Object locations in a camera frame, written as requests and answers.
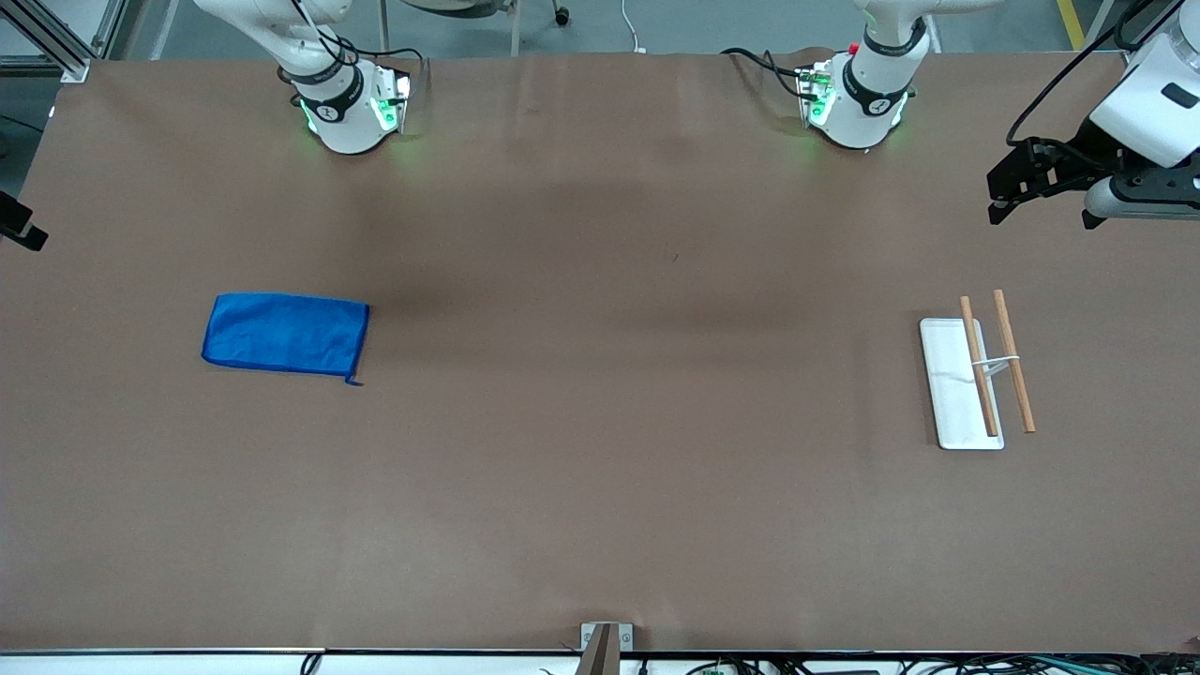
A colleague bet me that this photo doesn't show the blue towel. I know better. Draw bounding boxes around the blue towel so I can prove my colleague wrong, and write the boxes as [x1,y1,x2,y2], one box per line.
[202,292,370,386]

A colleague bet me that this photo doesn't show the white rack with wooden bars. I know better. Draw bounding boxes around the white rack with wooden bars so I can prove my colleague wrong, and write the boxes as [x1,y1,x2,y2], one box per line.
[919,289,1038,452]

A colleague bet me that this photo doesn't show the office chair base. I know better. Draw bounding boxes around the office chair base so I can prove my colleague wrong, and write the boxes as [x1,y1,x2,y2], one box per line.
[379,0,573,57]

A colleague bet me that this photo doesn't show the aluminium frame profile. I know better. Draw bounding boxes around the aluminium frame profile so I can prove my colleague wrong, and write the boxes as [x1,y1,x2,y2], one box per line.
[0,0,128,83]

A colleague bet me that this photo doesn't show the black left arm base cable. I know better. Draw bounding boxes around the black left arm base cable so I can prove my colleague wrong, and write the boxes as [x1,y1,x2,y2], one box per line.
[720,47,813,100]

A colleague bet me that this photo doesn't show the black arm base cable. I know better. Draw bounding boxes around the black arm base cable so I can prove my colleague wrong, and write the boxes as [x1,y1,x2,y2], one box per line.
[720,47,813,100]
[291,0,428,91]

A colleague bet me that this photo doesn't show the black right arm base cable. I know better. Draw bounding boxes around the black right arm base cable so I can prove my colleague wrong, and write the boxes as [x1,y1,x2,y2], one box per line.
[291,0,428,91]

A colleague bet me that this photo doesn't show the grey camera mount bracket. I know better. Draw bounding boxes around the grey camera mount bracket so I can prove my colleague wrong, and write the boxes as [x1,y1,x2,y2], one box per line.
[579,622,635,675]

